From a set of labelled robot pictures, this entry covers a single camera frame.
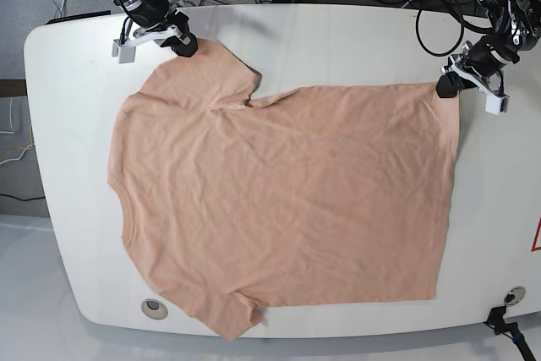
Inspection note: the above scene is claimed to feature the peach T-shirt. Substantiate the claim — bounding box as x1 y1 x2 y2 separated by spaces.
107 40 460 340

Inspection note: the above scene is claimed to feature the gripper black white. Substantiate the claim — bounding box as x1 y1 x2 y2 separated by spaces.
435 39 518 115
112 0 198 63

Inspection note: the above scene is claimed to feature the yellow cable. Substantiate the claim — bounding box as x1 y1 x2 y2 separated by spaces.
0 123 36 159

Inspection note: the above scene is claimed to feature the white cable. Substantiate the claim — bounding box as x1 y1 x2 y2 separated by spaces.
0 96 35 166

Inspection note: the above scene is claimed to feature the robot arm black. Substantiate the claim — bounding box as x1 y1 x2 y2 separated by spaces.
112 0 198 63
436 0 540 114

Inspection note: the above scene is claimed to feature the left table grommet hole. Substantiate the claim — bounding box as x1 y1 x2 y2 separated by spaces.
141 298 168 320

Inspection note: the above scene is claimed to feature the black clamp with cable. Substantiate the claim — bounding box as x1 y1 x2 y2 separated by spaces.
484 306 536 361

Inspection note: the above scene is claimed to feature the table grommet hole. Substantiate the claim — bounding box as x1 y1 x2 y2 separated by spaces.
504 286 526 306
141 298 168 320

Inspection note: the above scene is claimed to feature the red warning sticker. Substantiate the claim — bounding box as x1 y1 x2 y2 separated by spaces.
531 219 541 252

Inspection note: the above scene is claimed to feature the right table grommet hole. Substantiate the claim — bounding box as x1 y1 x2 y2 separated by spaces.
504 286 526 306

